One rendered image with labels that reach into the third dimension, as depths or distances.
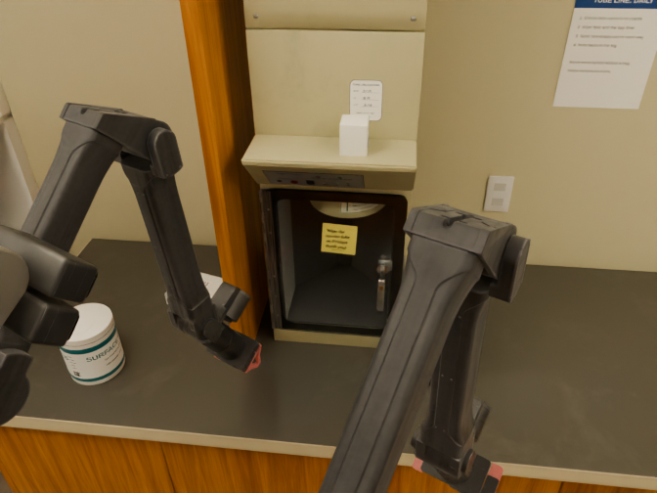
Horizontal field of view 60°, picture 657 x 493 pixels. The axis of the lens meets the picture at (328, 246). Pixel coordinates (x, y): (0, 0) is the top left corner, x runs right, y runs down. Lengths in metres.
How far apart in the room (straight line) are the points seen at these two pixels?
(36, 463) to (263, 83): 1.11
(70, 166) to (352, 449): 0.49
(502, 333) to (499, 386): 0.19
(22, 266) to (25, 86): 1.43
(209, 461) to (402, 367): 1.00
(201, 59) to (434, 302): 0.67
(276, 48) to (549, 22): 0.72
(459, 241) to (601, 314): 1.22
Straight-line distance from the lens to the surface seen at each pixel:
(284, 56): 1.10
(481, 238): 0.50
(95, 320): 1.43
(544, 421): 1.38
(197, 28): 1.03
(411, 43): 1.07
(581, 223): 1.80
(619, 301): 1.76
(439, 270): 0.50
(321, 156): 1.06
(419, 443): 0.85
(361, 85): 1.09
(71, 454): 1.61
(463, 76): 1.55
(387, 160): 1.04
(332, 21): 1.07
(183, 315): 1.04
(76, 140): 0.80
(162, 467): 1.52
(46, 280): 0.47
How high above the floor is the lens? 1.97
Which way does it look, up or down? 35 degrees down
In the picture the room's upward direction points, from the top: 1 degrees counter-clockwise
